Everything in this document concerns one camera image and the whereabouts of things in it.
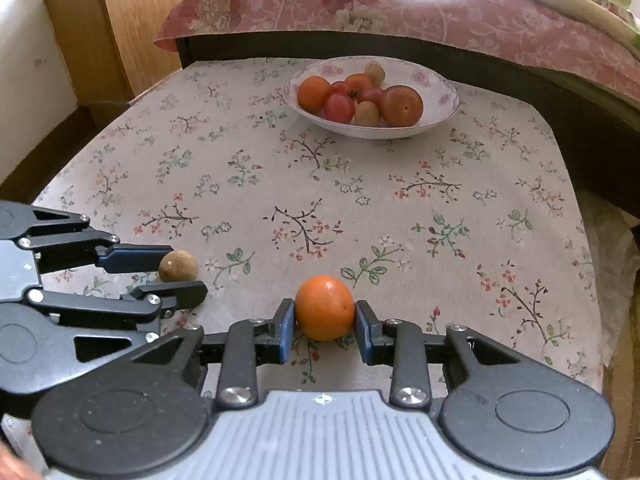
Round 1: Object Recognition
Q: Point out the brown kiwi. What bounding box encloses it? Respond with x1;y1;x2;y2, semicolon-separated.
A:
363;62;386;88
354;101;381;127
158;250;198;283

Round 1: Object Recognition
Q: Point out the oblong red tomato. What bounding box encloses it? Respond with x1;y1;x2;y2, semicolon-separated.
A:
323;92;355;124

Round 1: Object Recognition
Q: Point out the small red cherry tomato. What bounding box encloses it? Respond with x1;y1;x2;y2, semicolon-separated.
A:
331;81;352;96

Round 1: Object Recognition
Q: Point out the round red tomato with stem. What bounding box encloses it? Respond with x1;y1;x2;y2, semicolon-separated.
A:
358;87;384;108

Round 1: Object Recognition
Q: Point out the small orange tangerine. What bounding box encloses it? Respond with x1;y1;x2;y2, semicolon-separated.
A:
344;73;373;96

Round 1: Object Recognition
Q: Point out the floral tablecloth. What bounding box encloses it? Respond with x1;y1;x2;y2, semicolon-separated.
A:
37;60;600;389

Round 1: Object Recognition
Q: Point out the wooden nightstand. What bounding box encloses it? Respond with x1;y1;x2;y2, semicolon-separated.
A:
44;0;181;107

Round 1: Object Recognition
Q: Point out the pink floral bed sheet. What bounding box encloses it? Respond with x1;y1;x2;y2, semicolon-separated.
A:
155;0;639;104

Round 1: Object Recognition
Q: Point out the white floral plate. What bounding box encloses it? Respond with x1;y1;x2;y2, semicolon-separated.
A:
284;55;460;140

